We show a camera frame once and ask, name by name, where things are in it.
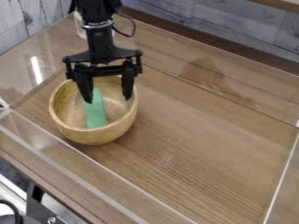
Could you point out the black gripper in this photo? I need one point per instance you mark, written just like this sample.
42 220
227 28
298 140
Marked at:
103 59

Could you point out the green rectangular stick block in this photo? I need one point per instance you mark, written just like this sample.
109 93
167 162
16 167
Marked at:
95 112

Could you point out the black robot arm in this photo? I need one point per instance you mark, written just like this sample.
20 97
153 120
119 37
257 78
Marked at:
96 13

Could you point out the wooden bowl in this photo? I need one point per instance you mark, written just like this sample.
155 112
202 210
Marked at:
67 111

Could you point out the clear acrylic tray wall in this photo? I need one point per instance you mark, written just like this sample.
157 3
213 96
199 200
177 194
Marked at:
106 194

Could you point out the black table leg bracket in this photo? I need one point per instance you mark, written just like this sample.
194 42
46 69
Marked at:
36 210

